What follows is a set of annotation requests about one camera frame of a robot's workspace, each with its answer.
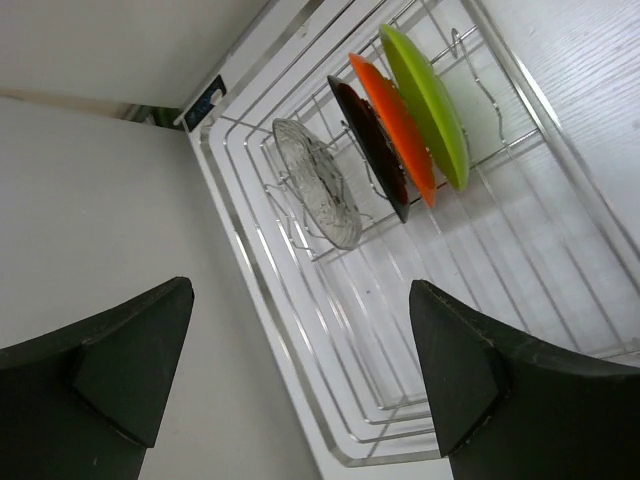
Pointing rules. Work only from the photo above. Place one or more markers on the black plastic plate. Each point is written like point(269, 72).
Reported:
point(369, 134)

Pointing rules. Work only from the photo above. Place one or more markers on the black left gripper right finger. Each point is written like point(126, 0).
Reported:
point(507, 405)

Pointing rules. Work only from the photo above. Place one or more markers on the blue brand label sticker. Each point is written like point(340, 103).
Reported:
point(205, 103)

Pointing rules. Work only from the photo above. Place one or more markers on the orange plastic plate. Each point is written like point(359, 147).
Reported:
point(399, 125)

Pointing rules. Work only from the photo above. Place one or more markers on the aluminium table edge rail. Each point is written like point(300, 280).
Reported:
point(250, 50)

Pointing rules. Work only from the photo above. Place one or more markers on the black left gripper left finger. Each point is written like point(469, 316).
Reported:
point(86, 401)

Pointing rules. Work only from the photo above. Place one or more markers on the chrome wire dish rack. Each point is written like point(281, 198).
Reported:
point(527, 242)

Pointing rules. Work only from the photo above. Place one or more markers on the lime green plastic plate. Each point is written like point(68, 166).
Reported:
point(430, 105)

